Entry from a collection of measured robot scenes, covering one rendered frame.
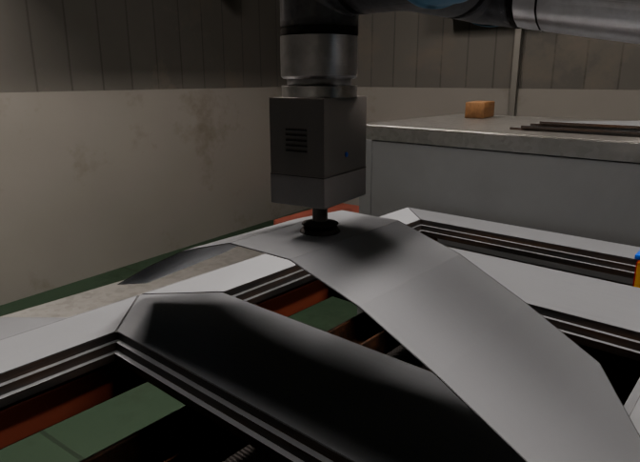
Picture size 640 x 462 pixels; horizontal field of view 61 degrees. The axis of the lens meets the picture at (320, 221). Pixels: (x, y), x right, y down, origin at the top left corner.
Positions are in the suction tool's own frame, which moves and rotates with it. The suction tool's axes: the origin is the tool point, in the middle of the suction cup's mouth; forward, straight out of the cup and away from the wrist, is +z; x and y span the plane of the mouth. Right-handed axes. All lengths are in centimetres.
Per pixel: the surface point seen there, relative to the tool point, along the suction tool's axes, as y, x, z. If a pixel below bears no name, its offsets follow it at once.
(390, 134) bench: -86, -33, -3
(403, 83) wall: -364, -152, -14
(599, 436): 4.4, 28.3, 10.2
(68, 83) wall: -145, -257, -15
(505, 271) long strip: -45.7, 9.0, 15.6
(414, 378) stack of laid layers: -5.0, 9.3, 15.7
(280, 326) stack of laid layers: -7.8, -11.3, 15.6
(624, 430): 1.4, 29.8, 10.8
